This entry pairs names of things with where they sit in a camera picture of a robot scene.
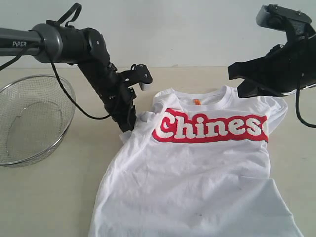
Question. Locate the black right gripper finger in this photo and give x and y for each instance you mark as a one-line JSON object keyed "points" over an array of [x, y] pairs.
{"points": [[249, 89], [250, 70]]}

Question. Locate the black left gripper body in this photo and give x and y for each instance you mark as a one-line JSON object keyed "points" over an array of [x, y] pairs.
{"points": [[109, 85]]}

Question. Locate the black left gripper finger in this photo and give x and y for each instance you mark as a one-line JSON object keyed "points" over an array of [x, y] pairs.
{"points": [[126, 118]]}

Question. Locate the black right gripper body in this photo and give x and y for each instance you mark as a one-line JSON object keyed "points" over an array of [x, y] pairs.
{"points": [[291, 68]]}

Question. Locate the round metal mesh basket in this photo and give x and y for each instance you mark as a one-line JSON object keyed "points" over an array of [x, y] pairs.
{"points": [[35, 114]]}

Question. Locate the white t-shirt red lettering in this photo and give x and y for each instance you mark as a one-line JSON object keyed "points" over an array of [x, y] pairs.
{"points": [[195, 165]]}

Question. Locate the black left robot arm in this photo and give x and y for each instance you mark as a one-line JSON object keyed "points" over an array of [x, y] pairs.
{"points": [[86, 48]]}

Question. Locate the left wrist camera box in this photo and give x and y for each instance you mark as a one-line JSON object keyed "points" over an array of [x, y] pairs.
{"points": [[138, 74]]}

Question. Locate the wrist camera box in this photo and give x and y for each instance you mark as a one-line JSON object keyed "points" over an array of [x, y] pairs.
{"points": [[138, 74], [294, 23]]}

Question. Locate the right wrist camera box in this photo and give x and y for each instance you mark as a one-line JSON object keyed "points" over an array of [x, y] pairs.
{"points": [[294, 23]]}

